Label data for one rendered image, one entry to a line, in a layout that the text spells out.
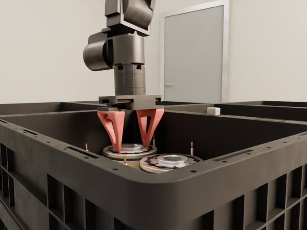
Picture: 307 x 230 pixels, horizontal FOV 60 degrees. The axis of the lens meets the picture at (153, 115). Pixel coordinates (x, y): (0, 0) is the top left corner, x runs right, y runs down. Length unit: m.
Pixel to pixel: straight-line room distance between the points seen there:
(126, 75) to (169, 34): 3.68
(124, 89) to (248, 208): 0.31
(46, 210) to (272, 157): 0.19
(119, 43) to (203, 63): 3.32
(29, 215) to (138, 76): 0.27
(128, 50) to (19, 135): 0.25
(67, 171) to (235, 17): 3.58
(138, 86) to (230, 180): 0.33
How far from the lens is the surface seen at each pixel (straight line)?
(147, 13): 0.51
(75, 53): 4.39
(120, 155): 0.46
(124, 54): 0.47
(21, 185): 0.33
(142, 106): 0.47
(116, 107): 0.49
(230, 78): 3.62
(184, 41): 3.96
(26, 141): 0.28
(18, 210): 0.36
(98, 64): 0.53
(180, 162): 0.40
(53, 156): 0.22
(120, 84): 0.47
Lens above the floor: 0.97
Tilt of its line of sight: 6 degrees down
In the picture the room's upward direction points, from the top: straight up
